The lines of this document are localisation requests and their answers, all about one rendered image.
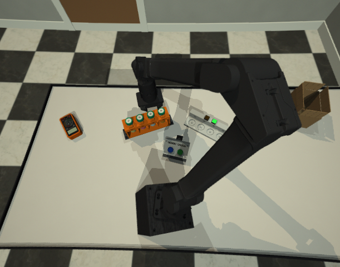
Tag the brown cardboard box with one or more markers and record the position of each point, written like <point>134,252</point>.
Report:
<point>311,106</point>

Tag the grey key housing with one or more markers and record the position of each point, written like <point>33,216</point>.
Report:
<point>176,148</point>

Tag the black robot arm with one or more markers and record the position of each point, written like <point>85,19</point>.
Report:
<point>256,91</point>

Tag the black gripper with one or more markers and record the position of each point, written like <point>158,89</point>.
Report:
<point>151,100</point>

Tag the green screw cap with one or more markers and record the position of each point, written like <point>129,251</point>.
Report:
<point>139,118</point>
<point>150,114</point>
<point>128,121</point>
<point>161,111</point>

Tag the orange digital multimeter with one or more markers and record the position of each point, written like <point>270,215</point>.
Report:
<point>70,126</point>

